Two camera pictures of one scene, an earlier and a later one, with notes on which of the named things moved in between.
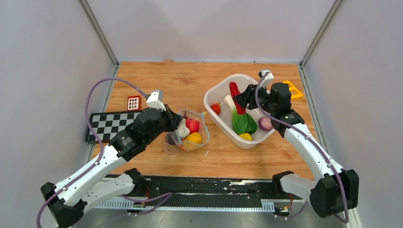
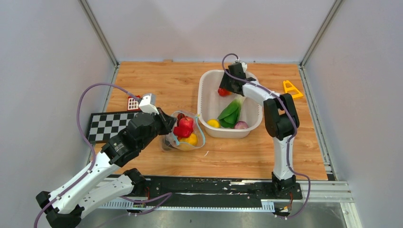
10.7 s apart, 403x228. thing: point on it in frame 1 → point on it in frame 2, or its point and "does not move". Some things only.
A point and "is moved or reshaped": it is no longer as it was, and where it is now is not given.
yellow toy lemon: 246,136 → 214,123
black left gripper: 174,118 does not move
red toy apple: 192,124 is moved or reshaped
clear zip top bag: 193,131 is moved or reshaped
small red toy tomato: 216,108 → 223,92
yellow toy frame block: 294,92 does not move
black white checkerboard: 107,124 does not move
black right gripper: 247,97 → 225,84
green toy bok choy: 242,124 → 229,116
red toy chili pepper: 235,90 → 183,128
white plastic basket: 244,127 → 251,75
